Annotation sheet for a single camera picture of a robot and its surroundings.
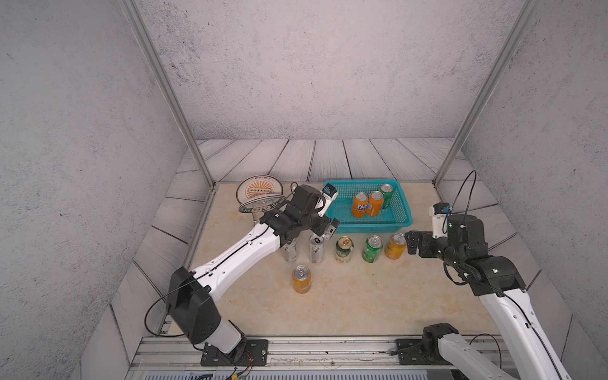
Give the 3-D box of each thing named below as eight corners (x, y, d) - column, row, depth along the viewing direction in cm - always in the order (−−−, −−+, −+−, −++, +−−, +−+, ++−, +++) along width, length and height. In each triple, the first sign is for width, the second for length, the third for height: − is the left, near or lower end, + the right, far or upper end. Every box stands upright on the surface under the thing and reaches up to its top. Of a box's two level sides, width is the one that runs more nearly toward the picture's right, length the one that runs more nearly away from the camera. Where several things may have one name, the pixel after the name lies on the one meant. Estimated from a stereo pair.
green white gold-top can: (335, 264, 94) (337, 249, 85) (334, 251, 98) (336, 236, 89) (351, 264, 94) (354, 249, 85) (349, 251, 98) (353, 236, 89)
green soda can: (363, 263, 94) (368, 248, 86) (361, 249, 98) (365, 234, 90) (377, 263, 94) (384, 248, 86) (375, 249, 98) (381, 234, 90)
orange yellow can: (293, 294, 86) (291, 281, 78) (294, 278, 90) (292, 264, 82) (311, 294, 86) (311, 281, 78) (311, 278, 90) (311, 264, 82)
